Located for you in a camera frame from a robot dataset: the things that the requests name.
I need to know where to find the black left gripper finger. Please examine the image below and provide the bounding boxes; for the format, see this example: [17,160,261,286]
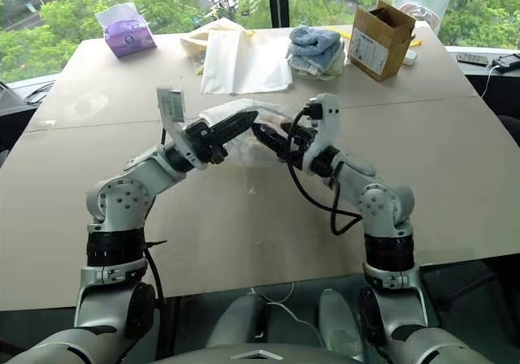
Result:
[214,119,258,149]
[208,110,260,136]

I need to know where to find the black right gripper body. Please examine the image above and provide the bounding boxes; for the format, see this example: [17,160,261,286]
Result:
[284,124,319,167]

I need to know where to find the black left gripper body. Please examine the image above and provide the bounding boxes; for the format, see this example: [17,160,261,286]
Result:
[184,120,228,167]

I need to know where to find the clear plastic drawstring bag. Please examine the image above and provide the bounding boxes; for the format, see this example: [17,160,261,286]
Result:
[197,98,312,167]

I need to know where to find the white flat fabric bag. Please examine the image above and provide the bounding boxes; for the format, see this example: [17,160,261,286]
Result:
[200,28,294,96]

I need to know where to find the pale folded towel stack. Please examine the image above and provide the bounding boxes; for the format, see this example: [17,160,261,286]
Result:
[287,49,348,82]

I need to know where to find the cream fabric bag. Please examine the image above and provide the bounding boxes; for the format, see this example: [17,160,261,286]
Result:
[179,17,249,77]

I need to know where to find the light blue towel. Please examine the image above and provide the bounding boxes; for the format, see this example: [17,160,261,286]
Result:
[289,25,343,59]

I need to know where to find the clear zip plastic bag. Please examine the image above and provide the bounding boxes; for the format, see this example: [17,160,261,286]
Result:
[390,0,456,33]

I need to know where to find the open brown cardboard box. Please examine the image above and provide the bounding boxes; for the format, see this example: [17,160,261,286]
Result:
[347,0,418,83]

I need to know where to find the purple tissue pack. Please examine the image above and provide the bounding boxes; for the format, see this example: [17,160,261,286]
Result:
[93,2,158,59]

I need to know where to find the silver robot right leg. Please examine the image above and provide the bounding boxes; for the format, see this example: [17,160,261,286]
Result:
[317,288,366,362]

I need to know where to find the silver robot leg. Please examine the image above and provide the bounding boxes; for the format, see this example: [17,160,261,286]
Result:
[206,292,270,349]
[317,288,366,362]

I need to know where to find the silver robot left leg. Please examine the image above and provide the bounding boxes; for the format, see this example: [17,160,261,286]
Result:
[206,292,270,349]

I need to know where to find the silver robot torso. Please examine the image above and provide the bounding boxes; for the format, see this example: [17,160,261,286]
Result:
[153,340,369,364]

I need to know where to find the black remote device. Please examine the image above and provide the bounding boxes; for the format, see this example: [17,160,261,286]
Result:
[491,53,520,73]

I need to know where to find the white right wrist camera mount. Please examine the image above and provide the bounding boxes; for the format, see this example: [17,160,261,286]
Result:
[301,93,343,177]

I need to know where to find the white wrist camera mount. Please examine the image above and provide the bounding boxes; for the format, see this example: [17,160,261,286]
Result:
[301,93,343,177]
[156,86,207,171]

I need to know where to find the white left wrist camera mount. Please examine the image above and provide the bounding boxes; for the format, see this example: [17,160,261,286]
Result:
[156,86,207,171]

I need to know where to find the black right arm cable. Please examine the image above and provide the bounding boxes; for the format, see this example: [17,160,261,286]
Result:
[285,104,365,237]

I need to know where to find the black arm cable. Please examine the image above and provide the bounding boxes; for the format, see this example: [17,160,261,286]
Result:
[141,238,168,314]
[285,104,365,237]

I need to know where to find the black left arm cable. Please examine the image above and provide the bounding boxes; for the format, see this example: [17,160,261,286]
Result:
[141,238,168,314]

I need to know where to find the black coiled cable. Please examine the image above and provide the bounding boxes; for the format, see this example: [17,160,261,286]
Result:
[23,80,57,106]

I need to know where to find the thin white cable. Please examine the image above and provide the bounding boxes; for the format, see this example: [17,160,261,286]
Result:
[248,281,327,343]

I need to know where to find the white charging cable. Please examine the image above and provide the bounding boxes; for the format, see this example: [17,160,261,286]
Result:
[482,64,500,98]

